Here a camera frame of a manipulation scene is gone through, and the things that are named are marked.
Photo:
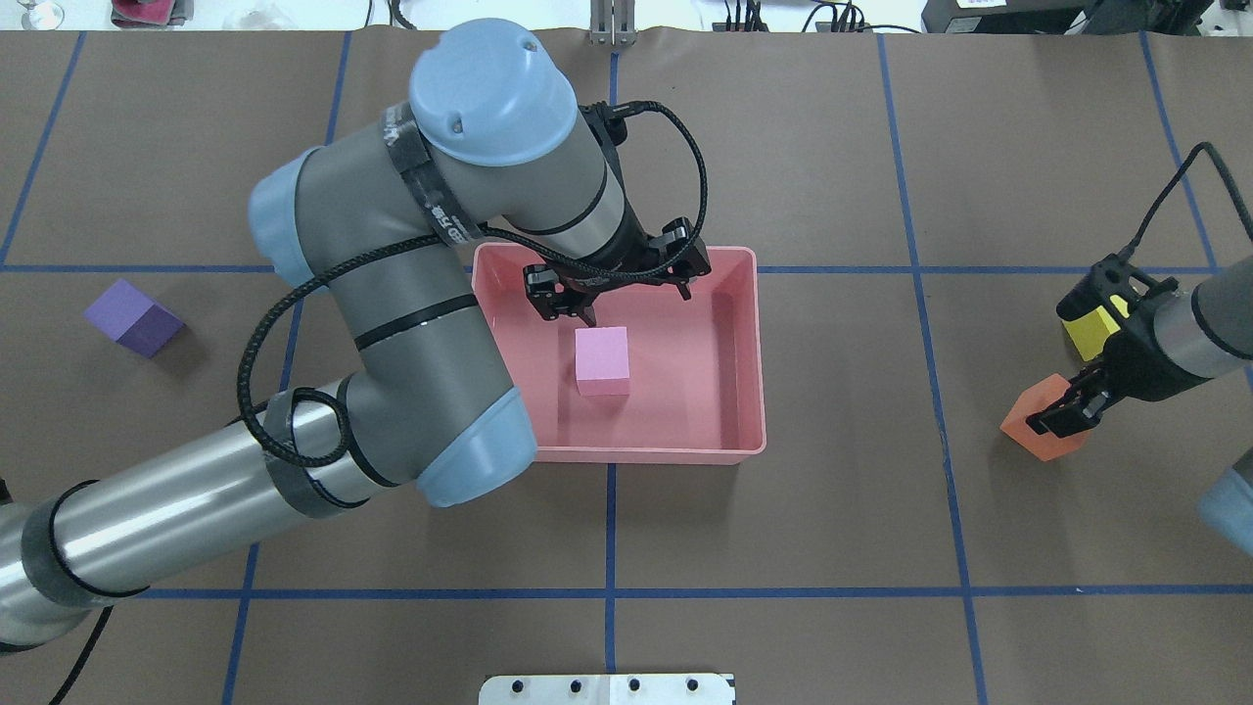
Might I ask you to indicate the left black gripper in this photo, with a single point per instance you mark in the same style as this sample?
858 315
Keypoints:
634 260

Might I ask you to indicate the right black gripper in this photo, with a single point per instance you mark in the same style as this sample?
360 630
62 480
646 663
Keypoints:
1153 364

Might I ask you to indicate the light pink foam block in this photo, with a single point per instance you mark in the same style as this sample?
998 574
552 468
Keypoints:
602 361

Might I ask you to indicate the purple foam block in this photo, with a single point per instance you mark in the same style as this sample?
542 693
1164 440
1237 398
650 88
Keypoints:
133 320

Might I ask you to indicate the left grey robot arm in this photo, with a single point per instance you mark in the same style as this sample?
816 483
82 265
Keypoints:
378 369

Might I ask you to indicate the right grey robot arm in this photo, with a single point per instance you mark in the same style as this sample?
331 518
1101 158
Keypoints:
1156 341

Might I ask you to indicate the pink plastic bin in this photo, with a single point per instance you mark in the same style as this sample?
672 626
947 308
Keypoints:
696 379

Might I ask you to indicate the yellow foam block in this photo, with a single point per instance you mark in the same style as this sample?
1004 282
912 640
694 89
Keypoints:
1088 323

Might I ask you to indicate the metal clamp at table edge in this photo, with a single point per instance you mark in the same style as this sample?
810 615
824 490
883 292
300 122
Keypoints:
612 23

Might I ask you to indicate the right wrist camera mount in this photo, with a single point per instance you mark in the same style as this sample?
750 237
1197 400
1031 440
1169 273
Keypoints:
1113 275

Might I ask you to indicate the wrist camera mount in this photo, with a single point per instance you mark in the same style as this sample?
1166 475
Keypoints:
608 129
1113 275

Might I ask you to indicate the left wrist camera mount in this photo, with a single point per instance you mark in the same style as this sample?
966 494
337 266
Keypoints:
608 129

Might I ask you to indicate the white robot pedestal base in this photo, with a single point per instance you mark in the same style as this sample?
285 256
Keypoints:
657 688

